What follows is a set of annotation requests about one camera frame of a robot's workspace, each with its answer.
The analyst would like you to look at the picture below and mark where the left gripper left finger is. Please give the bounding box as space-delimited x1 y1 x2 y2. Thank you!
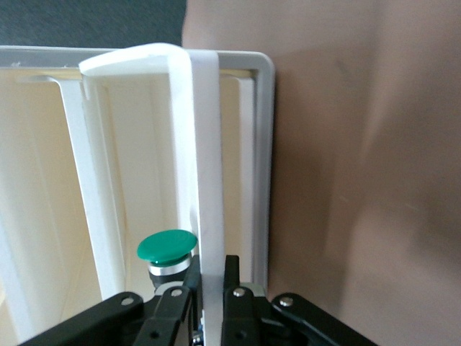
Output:
19 254 205 346

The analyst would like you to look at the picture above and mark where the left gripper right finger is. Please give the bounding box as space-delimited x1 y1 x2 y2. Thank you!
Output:
220 254 379 346

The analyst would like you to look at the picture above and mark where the green push button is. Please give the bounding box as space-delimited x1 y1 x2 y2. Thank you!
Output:
135 229 200 290

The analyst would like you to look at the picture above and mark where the white drawer cabinet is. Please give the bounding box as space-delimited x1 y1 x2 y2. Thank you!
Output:
0 45 277 289

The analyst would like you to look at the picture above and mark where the brown paper table cover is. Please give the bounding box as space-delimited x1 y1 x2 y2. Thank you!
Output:
182 0 461 346

